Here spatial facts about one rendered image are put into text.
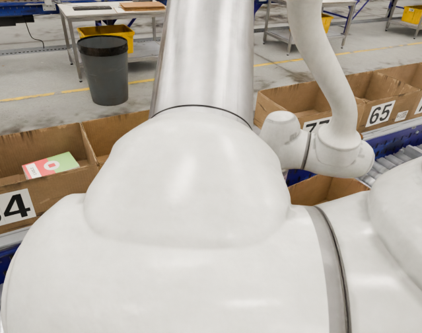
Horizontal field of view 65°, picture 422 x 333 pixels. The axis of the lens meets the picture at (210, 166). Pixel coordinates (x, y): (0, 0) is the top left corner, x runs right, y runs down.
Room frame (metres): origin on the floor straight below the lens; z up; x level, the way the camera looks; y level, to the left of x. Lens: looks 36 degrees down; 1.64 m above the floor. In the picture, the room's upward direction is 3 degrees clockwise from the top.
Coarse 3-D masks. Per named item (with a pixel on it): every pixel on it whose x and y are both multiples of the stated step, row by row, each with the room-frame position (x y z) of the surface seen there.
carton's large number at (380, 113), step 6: (390, 102) 1.47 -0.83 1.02; (372, 108) 1.41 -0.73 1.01; (378, 108) 1.44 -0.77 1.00; (384, 108) 1.46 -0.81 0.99; (390, 108) 1.48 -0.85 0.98; (372, 114) 1.42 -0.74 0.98; (378, 114) 1.45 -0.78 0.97; (384, 114) 1.47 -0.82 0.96; (372, 120) 1.43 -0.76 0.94; (378, 120) 1.45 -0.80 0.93; (384, 120) 1.48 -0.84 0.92; (366, 126) 1.42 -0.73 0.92
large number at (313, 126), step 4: (316, 120) 1.25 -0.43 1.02; (320, 120) 1.26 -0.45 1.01; (324, 120) 1.27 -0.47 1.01; (328, 120) 1.28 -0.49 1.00; (304, 124) 1.21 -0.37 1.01; (308, 124) 1.22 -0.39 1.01; (312, 124) 1.24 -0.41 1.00; (316, 124) 1.25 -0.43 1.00; (320, 124) 1.26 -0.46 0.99; (304, 128) 1.22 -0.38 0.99; (308, 128) 1.23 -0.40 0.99; (312, 128) 1.24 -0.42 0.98; (316, 128) 1.25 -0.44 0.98; (312, 132) 1.24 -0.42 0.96
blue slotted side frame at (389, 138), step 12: (396, 132) 1.45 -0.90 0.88; (408, 132) 1.50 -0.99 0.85; (420, 132) 1.61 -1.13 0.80; (372, 144) 1.42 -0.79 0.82; (396, 144) 1.52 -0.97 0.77; (408, 144) 1.58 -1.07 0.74; (420, 144) 1.64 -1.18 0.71; (384, 156) 1.49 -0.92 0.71; (300, 180) 1.20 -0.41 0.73; (0, 252) 0.60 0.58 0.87; (12, 252) 0.61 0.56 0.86; (0, 264) 0.62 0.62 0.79; (0, 276) 0.61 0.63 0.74
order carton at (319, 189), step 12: (312, 180) 0.98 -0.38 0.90; (324, 180) 1.03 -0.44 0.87; (336, 180) 1.04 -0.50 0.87; (348, 180) 1.00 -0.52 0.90; (300, 192) 0.95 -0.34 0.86; (312, 192) 1.00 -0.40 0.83; (324, 192) 1.04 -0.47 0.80; (336, 192) 1.02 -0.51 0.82; (348, 192) 0.99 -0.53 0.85; (300, 204) 0.96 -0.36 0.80; (312, 204) 1.01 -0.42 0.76
